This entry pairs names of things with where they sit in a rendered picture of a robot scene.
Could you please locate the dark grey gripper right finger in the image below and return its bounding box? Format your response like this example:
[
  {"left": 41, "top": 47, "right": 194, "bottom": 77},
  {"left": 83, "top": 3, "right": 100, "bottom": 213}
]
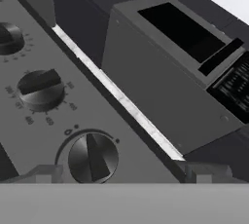
[{"left": 184, "top": 163, "right": 248, "bottom": 184}]

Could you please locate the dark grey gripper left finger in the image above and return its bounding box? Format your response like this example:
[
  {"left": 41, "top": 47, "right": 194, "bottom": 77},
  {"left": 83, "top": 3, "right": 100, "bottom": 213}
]
[{"left": 2, "top": 164, "right": 64, "bottom": 184}]

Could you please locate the black stove knob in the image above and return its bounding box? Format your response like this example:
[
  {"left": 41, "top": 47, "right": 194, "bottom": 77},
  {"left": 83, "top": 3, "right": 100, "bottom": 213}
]
[
  {"left": 0, "top": 21, "right": 26, "bottom": 56},
  {"left": 66, "top": 131, "right": 120, "bottom": 184},
  {"left": 16, "top": 68, "right": 66, "bottom": 113}
]

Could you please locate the grey stove control panel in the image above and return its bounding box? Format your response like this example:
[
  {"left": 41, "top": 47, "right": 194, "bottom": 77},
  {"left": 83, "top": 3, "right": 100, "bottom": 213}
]
[{"left": 0, "top": 0, "right": 187, "bottom": 184}]

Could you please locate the grey toaster with black slot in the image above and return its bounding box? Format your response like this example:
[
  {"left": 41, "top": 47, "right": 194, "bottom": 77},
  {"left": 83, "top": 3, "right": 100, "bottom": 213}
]
[{"left": 99, "top": 0, "right": 249, "bottom": 156}]

